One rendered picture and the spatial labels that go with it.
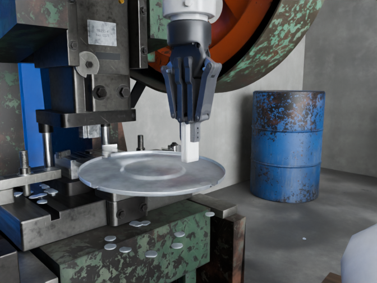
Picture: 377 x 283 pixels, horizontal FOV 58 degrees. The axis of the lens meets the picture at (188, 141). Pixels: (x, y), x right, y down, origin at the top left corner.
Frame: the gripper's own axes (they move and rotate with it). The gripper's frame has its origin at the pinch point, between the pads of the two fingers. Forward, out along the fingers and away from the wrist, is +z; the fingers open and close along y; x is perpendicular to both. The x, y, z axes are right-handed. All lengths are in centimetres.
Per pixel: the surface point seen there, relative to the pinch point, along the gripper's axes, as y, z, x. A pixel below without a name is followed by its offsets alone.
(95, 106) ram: -24.7, -5.5, -4.7
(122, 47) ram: -27.6, -18.7, 4.6
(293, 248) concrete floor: -50, 85, 131
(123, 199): -18.5, 14.4, -2.6
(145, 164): -13.0, 6.1, -0.4
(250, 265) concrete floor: -56, 85, 98
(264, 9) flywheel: -7.4, -28.0, 32.7
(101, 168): -17.4, 6.5, -8.1
